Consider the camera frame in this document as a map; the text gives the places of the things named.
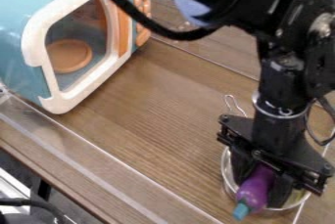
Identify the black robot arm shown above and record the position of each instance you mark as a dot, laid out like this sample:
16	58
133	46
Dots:
295	39

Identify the silver pot with wire handle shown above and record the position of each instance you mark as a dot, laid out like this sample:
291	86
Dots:
229	182

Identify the purple toy eggplant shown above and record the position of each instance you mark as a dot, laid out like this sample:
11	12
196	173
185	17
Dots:
252	193

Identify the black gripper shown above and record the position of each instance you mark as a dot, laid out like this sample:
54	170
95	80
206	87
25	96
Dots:
272	140

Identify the blue toy microwave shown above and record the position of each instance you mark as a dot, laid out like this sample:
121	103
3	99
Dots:
33	23

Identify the orange microwave turntable plate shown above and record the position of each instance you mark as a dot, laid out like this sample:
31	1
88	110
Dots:
70	55

